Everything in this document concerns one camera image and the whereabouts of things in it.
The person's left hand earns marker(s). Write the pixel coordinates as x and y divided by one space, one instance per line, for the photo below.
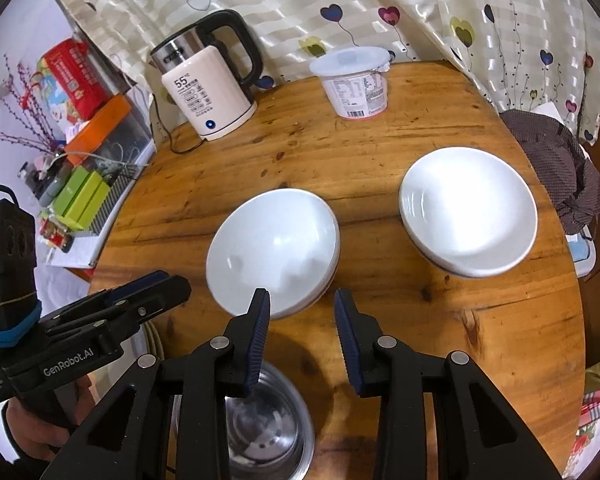
35 440

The red packet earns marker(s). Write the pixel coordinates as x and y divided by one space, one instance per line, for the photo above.
75 75

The stainless steel bowl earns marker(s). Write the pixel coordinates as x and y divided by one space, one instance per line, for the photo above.
270 425

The grey handheld device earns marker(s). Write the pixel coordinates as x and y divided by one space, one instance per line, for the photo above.
55 185

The zigzag patterned box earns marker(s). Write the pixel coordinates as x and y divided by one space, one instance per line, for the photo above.
112 200

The heart patterned curtain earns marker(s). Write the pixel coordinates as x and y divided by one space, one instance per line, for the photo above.
430 0

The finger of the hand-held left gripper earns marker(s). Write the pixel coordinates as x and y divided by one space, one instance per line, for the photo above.
155 297
140 282

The red figurine can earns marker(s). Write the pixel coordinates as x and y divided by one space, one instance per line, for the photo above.
55 235

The cream electric kettle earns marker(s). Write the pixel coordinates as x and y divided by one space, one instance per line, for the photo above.
210 95

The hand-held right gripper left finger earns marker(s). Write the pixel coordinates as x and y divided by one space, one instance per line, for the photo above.
257 340

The white blue plastic item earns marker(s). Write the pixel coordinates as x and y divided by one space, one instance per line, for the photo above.
582 255

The lime green box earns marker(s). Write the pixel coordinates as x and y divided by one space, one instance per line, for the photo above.
87 200

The white bowl with blue stripe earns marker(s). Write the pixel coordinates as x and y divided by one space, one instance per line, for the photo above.
270 245
470 210

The dark checked cloth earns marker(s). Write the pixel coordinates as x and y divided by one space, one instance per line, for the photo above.
555 170

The clear box with orange lid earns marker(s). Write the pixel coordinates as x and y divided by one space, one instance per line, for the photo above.
105 115

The white plastic tub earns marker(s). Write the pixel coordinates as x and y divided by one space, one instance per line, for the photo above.
355 90

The purple decorative branches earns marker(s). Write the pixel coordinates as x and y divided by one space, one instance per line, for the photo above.
45 140

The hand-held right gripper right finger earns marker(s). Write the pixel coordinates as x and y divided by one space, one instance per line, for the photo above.
347 340

